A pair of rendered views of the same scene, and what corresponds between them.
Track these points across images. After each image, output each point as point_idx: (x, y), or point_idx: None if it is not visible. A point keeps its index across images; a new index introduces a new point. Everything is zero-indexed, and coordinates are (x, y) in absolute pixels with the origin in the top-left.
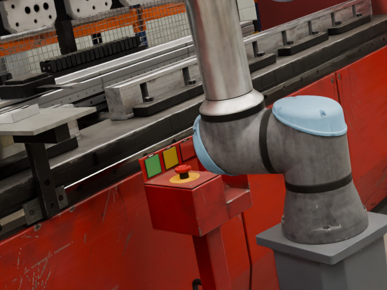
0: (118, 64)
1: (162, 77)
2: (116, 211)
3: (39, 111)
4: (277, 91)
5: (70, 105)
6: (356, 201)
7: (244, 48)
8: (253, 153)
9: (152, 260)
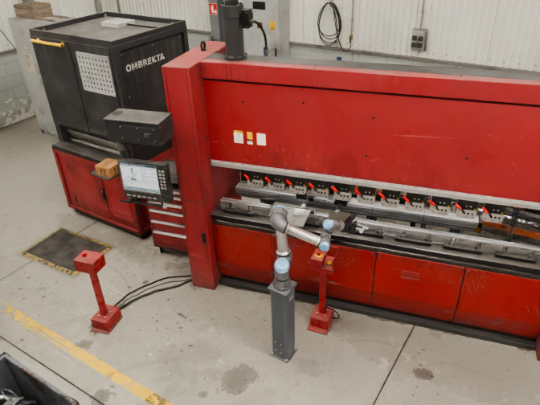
0: (383, 208)
1: (368, 225)
2: None
3: (302, 217)
4: (414, 255)
5: (326, 217)
6: (280, 285)
7: (283, 244)
8: None
9: None
